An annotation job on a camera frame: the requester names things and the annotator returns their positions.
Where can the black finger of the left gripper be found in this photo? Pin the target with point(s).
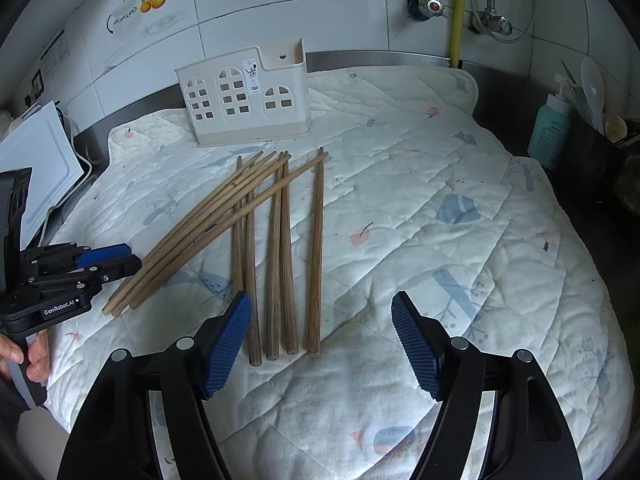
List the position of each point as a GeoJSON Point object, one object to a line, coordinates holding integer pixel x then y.
{"type": "Point", "coordinates": [118, 268]}

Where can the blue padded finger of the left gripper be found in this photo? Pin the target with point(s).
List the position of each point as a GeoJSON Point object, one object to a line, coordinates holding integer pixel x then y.
{"type": "Point", "coordinates": [95, 256]}

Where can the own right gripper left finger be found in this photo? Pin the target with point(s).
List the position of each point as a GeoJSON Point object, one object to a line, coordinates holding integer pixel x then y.
{"type": "Point", "coordinates": [112, 437]}

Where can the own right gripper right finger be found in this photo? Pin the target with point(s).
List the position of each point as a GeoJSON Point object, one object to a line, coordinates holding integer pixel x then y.
{"type": "Point", "coordinates": [528, 436]}

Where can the brown wooden chopstick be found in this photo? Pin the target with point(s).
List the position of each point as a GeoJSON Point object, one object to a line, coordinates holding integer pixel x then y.
{"type": "Point", "coordinates": [314, 301]}
{"type": "Point", "coordinates": [200, 224]}
{"type": "Point", "coordinates": [236, 256]}
{"type": "Point", "coordinates": [289, 324]}
{"type": "Point", "coordinates": [186, 224]}
{"type": "Point", "coordinates": [272, 342]}
{"type": "Point", "coordinates": [195, 222]}
{"type": "Point", "coordinates": [254, 351]}
{"type": "Point", "coordinates": [178, 257]}

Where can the person's left hand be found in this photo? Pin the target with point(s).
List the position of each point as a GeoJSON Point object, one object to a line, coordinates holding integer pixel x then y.
{"type": "Point", "coordinates": [37, 357]}

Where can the white microwave oven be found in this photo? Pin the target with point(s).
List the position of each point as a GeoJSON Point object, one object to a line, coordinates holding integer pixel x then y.
{"type": "Point", "coordinates": [41, 144]}

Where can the white plastic utensil holder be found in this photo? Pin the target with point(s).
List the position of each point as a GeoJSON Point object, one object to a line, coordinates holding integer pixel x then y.
{"type": "Point", "coordinates": [258, 93]}

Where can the white quilted mat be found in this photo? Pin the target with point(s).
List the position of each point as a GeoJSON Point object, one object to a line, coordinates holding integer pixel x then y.
{"type": "Point", "coordinates": [417, 198]}

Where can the teal soap bottle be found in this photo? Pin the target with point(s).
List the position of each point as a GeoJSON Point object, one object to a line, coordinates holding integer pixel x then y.
{"type": "Point", "coordinates": [552, 124]}

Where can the wooden spoon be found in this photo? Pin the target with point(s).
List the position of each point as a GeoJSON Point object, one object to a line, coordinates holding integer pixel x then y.
{"type": "Point", "coordinates": [615, 129]}

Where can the white rice paddle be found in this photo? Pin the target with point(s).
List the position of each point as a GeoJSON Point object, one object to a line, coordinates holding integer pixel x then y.
{"type": "Point", "coordinates": [593, 86]}

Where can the red knob water valve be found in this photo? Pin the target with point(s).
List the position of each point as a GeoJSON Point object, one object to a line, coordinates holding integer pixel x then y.
{"type": "Point", "coordinates": [424, 10]}

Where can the metal angle valve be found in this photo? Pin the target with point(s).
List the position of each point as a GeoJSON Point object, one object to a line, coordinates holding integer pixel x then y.
{"type": "Point", "coordinates": [490, 23]}

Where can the wall power socket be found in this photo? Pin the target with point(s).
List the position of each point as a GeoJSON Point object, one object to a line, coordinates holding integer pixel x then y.
{"type": "Point", "coordinates": [37, 85]}

